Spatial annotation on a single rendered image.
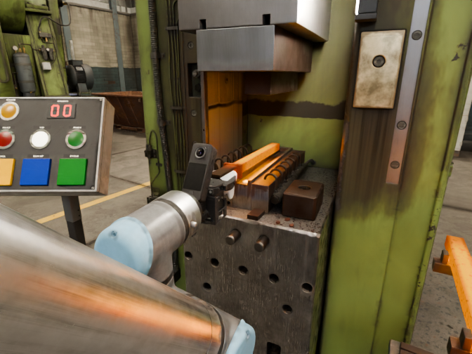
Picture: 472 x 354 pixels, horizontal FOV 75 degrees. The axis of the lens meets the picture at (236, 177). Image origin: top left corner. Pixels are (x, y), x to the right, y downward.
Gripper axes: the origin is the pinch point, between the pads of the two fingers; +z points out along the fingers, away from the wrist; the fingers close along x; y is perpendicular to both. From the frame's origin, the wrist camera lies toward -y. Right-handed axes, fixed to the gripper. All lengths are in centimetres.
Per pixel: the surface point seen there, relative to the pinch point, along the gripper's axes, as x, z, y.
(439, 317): 76, 105, 106
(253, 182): 3.1, 7.8, 5.3
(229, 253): -0.7, 1.1, 23.7
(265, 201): 6.8, 7.3, 9.7
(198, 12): -11.7, 8.0, -35.5
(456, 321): 84, 105, 106
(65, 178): -44.4, -10.4, 5.3
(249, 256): 5.2, 1.1, 23.2
